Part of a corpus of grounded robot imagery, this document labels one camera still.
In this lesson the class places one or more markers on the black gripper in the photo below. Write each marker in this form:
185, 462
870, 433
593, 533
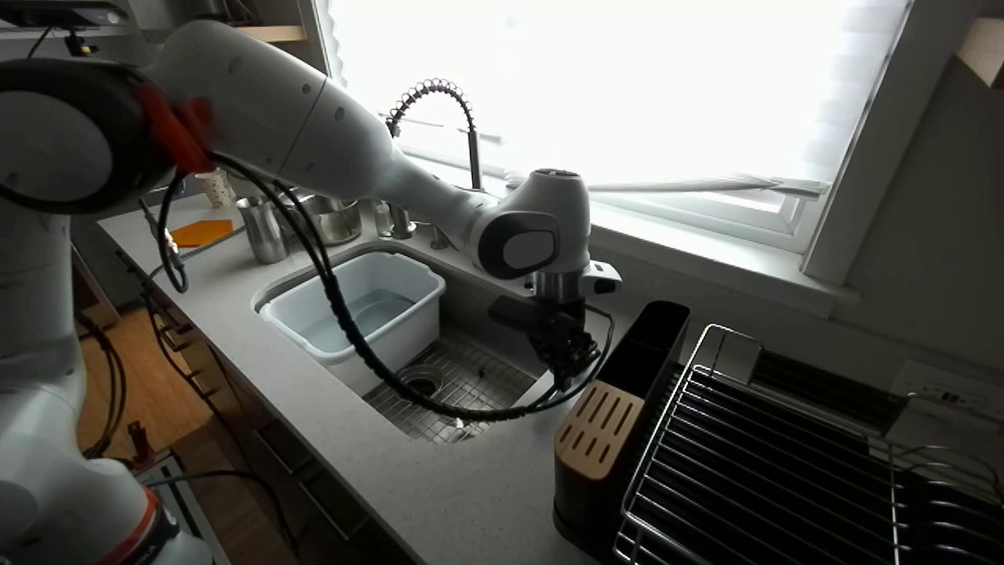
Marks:
565, 329

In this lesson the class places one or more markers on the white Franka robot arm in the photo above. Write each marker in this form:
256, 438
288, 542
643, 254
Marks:
283, 114

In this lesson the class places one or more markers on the stainless steel sink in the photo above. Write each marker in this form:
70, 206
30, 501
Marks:
504, 336

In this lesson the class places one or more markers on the black utensil holder wooden top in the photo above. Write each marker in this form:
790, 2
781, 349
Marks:
597, 428

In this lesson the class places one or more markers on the white plastic wash basin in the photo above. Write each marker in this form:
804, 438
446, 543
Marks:
364, 301

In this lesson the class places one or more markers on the chrome spring kitchen faucet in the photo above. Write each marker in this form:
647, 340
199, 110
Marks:
472, 144

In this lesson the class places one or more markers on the metal pot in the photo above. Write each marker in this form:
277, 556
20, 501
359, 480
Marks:
335, 222

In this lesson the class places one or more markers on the dark cabinet drawers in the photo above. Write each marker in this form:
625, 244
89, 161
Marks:
316, 492

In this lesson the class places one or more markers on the metal cup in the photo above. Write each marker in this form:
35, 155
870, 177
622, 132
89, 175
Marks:
262, 230

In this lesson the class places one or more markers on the orange sponge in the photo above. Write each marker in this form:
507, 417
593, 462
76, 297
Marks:
207, 234

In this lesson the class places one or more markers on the white soap bottle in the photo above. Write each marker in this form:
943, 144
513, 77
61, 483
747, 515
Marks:
222, 190

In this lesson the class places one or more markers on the light wooden shelf board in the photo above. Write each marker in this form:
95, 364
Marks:
277, 31

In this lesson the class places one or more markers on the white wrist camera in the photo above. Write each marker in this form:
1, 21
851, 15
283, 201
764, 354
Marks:
600, 276

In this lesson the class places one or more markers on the white window frame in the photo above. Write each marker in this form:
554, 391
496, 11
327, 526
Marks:
866, 177

